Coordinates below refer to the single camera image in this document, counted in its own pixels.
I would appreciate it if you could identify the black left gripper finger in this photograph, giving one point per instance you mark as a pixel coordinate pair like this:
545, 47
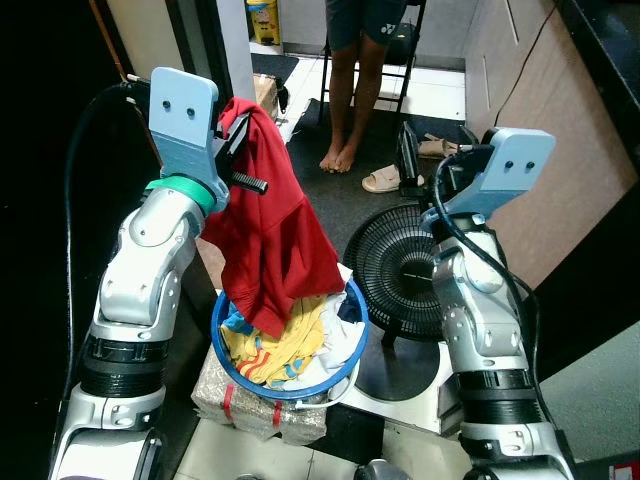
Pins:
232, 128

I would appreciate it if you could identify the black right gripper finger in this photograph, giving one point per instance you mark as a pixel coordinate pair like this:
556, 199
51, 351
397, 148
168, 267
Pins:
410, 155
468, 137

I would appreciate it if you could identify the red garment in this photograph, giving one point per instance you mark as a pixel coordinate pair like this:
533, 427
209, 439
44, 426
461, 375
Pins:
270, 230

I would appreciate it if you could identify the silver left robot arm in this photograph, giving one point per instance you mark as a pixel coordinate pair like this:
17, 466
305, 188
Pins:
140, 280

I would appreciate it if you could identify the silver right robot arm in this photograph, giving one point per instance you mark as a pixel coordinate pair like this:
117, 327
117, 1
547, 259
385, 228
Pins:
480, 340

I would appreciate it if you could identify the beige slipper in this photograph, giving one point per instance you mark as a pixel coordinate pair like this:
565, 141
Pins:
438, 147
382, 181

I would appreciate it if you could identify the brown cardboard box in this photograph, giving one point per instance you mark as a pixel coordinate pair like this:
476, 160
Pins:
265, 95

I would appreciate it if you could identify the barefoot person in shorts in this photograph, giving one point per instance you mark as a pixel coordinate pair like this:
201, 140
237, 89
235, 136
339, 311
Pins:
345, 100

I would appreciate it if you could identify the light wood cabinet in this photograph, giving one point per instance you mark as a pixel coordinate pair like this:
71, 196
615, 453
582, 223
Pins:
560, 130

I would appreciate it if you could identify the black chair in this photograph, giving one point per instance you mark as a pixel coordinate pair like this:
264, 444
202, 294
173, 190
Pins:
412, 40

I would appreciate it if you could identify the yellow container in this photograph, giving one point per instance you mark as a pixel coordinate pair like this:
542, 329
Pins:
265, 20

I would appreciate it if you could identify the black floor fan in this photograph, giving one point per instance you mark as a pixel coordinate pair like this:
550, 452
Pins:
390, 270

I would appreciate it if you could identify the yellow garment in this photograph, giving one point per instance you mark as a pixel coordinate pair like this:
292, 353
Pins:
290, 345

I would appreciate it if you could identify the white garment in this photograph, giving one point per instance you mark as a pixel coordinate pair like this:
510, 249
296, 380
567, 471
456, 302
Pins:
345, 335

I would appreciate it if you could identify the white fan base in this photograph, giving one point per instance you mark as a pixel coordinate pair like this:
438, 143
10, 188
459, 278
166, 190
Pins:
420, 405

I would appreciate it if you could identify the blue round laundry basket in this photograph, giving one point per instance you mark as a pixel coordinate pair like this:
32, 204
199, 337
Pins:
290, 393

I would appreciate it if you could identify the red warning sticker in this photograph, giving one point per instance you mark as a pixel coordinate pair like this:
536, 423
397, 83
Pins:
630, 472

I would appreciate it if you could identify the light blue left wrist camera mount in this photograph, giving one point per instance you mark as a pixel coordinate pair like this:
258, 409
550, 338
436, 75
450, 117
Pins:
185, 115

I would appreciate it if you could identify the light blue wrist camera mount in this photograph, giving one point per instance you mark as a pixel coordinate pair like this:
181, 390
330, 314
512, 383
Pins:
185, 115
510, 165

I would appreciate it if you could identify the light blue right wrist camera mount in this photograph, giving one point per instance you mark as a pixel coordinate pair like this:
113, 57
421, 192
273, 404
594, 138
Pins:
510, 165

